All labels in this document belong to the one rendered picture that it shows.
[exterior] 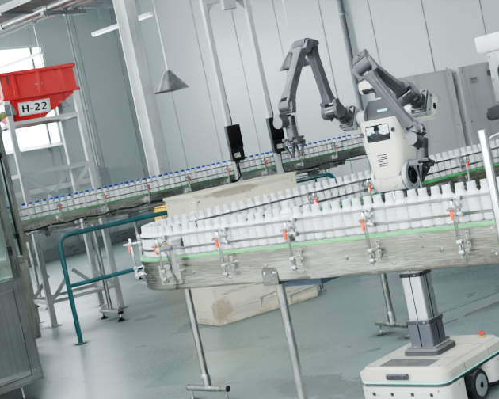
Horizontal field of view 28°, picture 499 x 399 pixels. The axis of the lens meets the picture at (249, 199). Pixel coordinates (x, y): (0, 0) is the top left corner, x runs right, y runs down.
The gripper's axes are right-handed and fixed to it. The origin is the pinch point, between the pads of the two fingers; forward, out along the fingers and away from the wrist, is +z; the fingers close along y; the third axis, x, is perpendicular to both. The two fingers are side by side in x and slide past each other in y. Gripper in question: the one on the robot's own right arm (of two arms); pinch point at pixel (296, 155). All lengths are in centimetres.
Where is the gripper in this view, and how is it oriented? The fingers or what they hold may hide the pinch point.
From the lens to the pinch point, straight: 489.9
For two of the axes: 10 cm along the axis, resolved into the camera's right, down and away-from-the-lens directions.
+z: 2.0, 9.8, 0.4
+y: -6.4, 1.6, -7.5
